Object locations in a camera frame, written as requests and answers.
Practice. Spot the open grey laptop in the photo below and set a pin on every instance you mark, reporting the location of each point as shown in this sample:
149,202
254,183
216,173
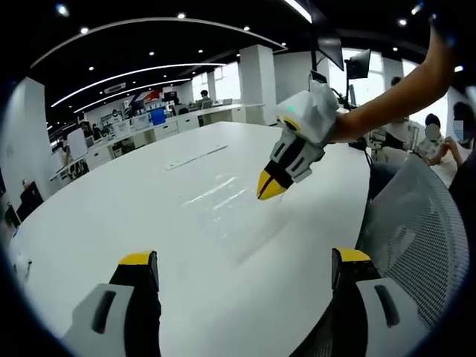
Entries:
319,76

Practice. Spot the black office chair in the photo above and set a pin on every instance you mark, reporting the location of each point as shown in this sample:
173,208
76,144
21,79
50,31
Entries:
30,201

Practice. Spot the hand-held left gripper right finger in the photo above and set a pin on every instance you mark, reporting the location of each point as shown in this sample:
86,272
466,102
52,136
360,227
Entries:
353,297

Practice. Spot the white office counter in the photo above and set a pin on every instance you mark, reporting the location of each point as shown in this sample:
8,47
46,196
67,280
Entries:
175,128

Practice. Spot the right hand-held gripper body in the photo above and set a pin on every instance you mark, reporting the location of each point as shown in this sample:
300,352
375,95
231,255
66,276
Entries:
312,115

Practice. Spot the blue box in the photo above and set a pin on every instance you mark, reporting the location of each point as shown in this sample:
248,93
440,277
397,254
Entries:
158,116

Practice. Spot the small black monitor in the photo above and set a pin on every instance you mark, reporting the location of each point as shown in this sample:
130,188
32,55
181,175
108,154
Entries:
359,64

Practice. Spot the large black monitor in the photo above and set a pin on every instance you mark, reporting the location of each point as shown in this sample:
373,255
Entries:
331,52

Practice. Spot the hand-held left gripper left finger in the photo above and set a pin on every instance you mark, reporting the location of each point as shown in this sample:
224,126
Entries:
130,297

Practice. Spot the white board panel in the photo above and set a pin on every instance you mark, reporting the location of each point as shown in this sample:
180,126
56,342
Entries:
77,142

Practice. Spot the clear resealable plastic bag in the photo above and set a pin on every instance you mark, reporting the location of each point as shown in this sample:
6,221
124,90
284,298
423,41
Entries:
230,215

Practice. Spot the grey mesh office chair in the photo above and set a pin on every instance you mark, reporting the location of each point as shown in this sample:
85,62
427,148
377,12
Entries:
416,238

